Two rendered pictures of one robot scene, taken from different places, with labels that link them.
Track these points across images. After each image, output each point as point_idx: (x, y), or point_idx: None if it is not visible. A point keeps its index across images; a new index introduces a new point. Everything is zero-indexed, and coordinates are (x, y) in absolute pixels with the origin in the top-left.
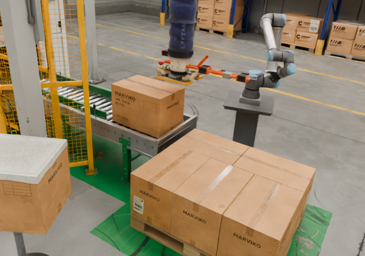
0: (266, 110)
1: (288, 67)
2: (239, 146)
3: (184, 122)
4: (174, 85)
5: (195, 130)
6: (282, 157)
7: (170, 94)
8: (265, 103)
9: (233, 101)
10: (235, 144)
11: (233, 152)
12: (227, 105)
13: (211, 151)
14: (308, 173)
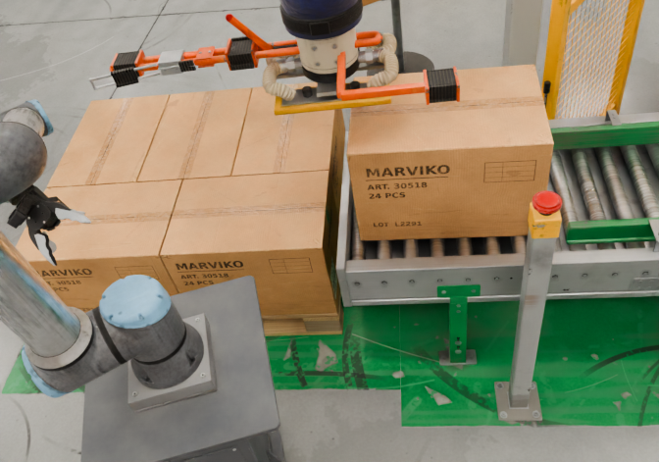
0: None
1: None
2: (182, 241)
3: (344, 220)
4: (383, 147)
5: (313, 238)
6: (79, 256)
7: None
8: (114, 381)
9: (229, 324)
10: (195, 243)
11: (191, 214)
12: (239, 284)
13: (238, 189)
14: (28, 236)
